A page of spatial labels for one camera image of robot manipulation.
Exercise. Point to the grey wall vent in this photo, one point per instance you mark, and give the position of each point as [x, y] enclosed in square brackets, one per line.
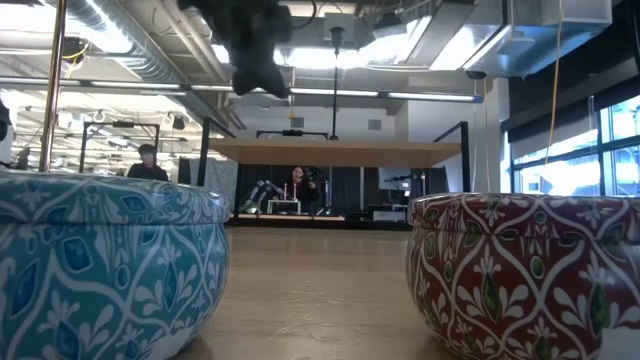
[374, 124]
[297, 122]

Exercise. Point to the large black-framed window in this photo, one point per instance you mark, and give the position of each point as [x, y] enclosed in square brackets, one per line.
[565, 175]

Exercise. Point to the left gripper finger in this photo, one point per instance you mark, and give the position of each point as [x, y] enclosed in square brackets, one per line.
[274, 82]
[246, 82]

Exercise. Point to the blue patterned round tin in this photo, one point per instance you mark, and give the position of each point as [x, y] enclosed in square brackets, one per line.
[100, 275]

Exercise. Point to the silver spiral air duct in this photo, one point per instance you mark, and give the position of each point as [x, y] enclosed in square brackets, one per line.
[150, 67]

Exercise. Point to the silver rectangular air duct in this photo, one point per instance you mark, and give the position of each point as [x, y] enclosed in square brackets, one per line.
[525, 50]

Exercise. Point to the maroon patterned round tin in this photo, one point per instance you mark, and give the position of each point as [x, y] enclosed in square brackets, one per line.
[525, 280]

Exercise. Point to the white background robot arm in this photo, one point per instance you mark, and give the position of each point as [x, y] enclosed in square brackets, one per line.
[261, 190]

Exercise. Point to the small white riser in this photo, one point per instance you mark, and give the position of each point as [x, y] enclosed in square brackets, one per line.
[283, 202]

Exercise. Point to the person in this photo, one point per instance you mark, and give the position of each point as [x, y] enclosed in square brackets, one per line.
[147, 172]
[300, 187]

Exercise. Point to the black aluminium table frame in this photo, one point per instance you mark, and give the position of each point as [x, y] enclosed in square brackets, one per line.
[350, 225]

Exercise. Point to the background monitor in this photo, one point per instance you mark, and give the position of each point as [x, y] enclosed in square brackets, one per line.
[395, 179]

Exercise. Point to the black round ceiling device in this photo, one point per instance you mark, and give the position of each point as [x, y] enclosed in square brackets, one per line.
[77, 47]

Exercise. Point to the black background gantry bar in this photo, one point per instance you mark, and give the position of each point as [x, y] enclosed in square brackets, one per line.
[292, 133]

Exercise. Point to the long ceiling light bar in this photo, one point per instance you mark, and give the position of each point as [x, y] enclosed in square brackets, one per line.
[425, 95]

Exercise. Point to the grey fabric partition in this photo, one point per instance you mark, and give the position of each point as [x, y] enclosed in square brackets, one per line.
[220, 182]

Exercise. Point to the wooden shelf riser black legs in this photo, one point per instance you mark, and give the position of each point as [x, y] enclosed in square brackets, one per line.
[335, 152]

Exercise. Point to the background wooden table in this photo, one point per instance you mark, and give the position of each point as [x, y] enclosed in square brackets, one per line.
[310, 218]

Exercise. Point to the black background rig frame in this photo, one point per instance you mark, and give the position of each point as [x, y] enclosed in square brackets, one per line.
[122, 124]

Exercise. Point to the black spotlight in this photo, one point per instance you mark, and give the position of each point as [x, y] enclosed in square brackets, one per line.
[178, 123]

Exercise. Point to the white ceiling junction box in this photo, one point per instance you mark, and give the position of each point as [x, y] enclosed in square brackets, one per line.
[348, 22]

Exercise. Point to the grey box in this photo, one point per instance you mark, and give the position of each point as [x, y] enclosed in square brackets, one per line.
[389, 216]

